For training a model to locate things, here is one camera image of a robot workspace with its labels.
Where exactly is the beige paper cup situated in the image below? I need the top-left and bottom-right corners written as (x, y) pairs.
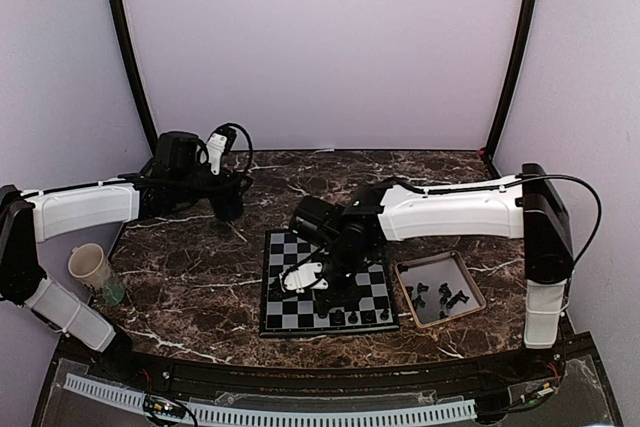
top-left (67, 243), bottom-right (125, 306)

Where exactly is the black front rail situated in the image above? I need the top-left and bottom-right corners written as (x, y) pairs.
top-left (134, 352), bottom-right (520, 394)

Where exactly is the dark blue cup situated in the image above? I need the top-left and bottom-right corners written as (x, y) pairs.
top-left (209, 193), bottom-right (244, 222)

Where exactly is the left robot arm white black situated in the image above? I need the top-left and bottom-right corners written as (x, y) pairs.
top-left (1, 123), bottom-right (253, 383)

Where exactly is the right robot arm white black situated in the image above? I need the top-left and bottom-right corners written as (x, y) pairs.
top-left (279, 163), bottom-right (591, 381)

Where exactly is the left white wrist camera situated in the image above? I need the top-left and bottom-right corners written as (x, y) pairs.
top-left (205, 125), bottom-right (237, 175)

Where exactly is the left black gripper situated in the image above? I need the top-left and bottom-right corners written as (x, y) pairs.
top-left (172, 166), bottom-right (252, 206)

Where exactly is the left black frame post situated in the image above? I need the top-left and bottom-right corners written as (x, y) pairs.
top-left (108, 0), bottom-right (159, 154)

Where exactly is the white slotted cable duct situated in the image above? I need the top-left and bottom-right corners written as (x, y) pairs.
top-left (63, 374), bottom-right (477, 426)

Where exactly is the black grey chess board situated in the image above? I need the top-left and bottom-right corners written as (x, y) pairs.
top-left (259, 230), bottom-right (399, 338)

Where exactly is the wooden tray with dark base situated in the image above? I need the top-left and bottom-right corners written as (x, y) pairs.
top-left (395, 251), bottom-right (486, 329)

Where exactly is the black frame post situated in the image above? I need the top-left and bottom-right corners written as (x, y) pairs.
top-left (108, 0), bottom-right (159, 154)
top-left (483, 0), bottom-right (536, 162)

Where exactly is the small green circuit board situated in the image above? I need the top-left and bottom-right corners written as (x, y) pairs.
top-left (142, 395), bottom-right (186, 419)

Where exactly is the right black frame post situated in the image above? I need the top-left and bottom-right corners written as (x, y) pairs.
top-left (483, 0), bottom-right (536, 162)

